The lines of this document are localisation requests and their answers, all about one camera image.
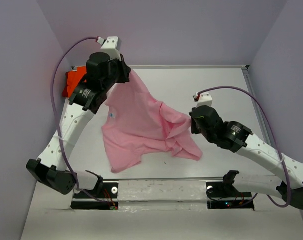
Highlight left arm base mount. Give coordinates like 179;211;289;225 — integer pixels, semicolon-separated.
70;170;119;211

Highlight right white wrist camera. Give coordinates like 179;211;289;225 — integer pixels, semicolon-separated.
193;92;213;108

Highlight pink t-shirt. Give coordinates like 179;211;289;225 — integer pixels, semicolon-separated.
101;71;203;173

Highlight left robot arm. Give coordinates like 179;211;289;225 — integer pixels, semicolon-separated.
26;52;131;195

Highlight folded orange t-shirt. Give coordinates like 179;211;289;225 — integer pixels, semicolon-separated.
62;66;87;98

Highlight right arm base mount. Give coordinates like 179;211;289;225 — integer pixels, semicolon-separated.
206;170;255;210

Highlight aluminium table edge rail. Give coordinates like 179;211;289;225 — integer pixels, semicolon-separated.
129;65;248;70

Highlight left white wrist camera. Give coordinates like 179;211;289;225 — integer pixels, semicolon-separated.
100;36;122;61

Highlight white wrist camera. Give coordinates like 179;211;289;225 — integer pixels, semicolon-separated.
193;92;213;108
100;36;122;61

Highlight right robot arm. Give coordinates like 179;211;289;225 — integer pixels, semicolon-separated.
189;105;303;210

